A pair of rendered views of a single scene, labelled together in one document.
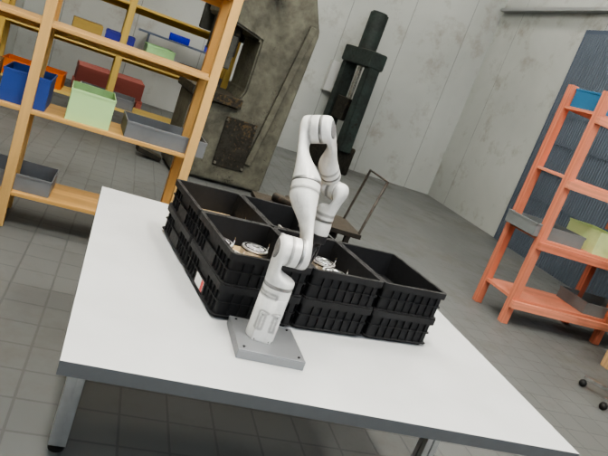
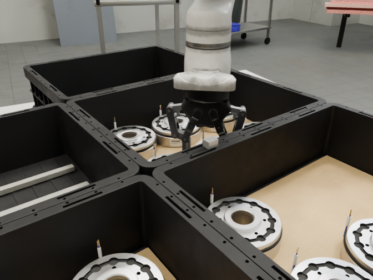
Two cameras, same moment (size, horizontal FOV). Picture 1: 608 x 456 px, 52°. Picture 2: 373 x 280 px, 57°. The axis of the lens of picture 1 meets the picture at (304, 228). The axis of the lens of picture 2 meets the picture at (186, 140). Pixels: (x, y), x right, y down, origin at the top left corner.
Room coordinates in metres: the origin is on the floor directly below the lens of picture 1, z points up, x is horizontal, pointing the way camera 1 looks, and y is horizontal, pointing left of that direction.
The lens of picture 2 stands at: (2.32, 0.48, 1.16)
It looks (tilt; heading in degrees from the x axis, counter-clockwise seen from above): 28 degrees down; 263
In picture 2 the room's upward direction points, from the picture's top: straight up
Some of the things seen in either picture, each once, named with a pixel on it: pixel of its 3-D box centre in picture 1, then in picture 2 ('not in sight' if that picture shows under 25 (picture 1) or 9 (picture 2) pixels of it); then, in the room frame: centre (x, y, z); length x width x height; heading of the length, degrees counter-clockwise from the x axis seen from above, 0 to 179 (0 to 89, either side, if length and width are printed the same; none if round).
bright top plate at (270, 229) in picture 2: (254, 248); (242, 221); (2.21, 0.14, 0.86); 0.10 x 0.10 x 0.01
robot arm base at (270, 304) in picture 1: (269, 310); not in sight; (1.78, 0.01, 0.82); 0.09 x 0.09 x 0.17; 12
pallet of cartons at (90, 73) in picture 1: (108, 84); not in sight; (10.37, 3.90, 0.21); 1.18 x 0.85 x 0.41; 109
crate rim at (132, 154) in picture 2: (326, 256); (196, 106); (2.23, -0.11, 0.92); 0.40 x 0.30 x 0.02; 30
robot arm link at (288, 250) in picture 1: (286, 263); not in sight; (1.78, 0.01, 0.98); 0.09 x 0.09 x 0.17; 18
